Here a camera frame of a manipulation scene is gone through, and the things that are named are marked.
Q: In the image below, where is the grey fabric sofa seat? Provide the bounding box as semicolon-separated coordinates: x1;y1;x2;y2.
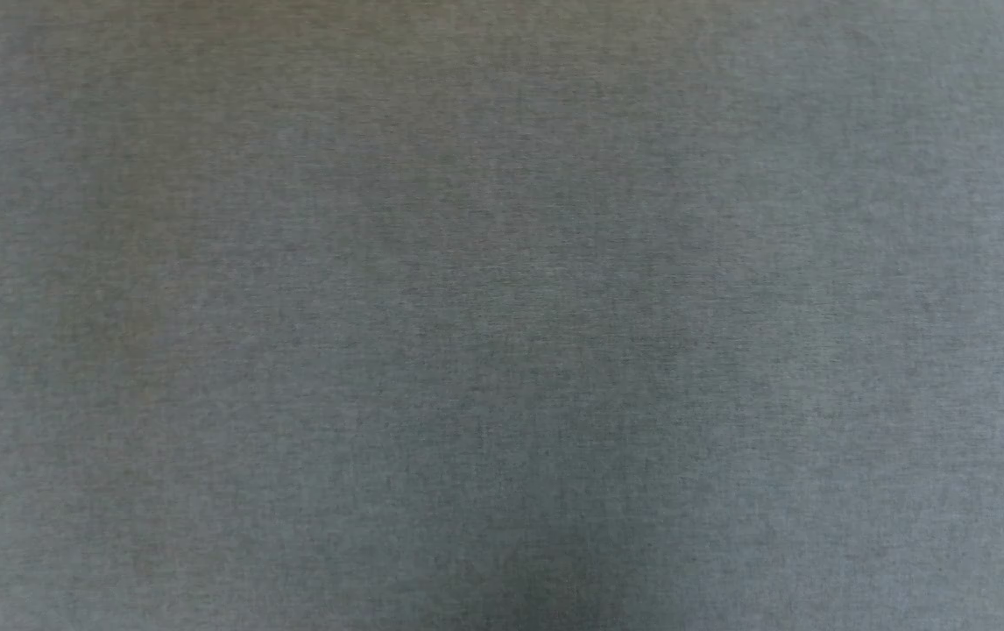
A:
0;0;1004;631

